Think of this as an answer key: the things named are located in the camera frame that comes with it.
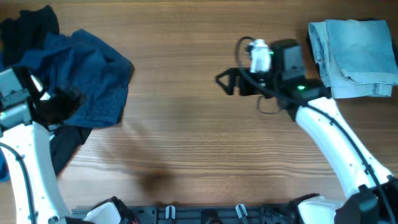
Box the navy blue shorts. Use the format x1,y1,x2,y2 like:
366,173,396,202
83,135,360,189
19,29,132,128

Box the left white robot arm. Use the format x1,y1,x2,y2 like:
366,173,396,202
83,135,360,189
1,67,81,224

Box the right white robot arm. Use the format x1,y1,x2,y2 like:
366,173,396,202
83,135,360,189
221,36,397,223

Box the black garment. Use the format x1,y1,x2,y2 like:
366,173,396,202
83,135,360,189
1,6,92,175

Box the folded light blue jeans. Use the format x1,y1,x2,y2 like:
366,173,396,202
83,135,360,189
308,19,397,98

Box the teal blue garment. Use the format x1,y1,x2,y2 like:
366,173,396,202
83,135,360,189
0,52,10,182

